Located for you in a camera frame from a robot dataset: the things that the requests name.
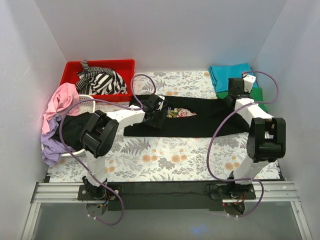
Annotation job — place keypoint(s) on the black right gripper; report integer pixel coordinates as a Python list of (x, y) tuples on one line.
[(227, 99)]

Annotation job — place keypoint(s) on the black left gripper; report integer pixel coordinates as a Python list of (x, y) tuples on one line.
[(160, 114)]

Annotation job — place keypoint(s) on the black floral print t shirt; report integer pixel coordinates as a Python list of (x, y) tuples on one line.
[(199, 118)]

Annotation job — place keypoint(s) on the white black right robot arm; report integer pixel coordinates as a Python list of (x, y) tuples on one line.
[(266, 140)]

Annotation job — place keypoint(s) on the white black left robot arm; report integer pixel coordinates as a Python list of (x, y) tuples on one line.
[(99, 133)]

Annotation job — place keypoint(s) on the folded blue t shirt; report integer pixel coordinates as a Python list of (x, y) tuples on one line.
[(220, 75)]

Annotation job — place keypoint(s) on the folded green t shirt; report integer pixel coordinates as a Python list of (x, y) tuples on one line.
[(256, 93)]

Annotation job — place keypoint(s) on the floral patterned table mat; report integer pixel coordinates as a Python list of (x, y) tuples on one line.
[(143, 159)]

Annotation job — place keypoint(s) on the white plastic laundry basket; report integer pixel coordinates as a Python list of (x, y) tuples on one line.
[(87, 105)]

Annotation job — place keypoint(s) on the black white striped shirt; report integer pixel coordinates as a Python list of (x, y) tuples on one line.
[(95, 80)]

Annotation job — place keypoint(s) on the black shirt in basket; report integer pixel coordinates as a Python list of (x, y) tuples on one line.
[(72, 128)]

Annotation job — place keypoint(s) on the pink shirt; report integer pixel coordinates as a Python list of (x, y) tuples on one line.
[(65, 96)]

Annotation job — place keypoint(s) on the lavender shirt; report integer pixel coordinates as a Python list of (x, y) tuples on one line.
[(53, 149)]

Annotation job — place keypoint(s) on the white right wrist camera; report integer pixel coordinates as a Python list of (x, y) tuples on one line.
[(249, 81)]

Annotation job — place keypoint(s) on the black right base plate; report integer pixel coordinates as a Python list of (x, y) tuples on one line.
[(230, 191)]

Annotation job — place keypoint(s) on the aluminium frame rail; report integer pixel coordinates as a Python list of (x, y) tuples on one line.
[(271, 191)]

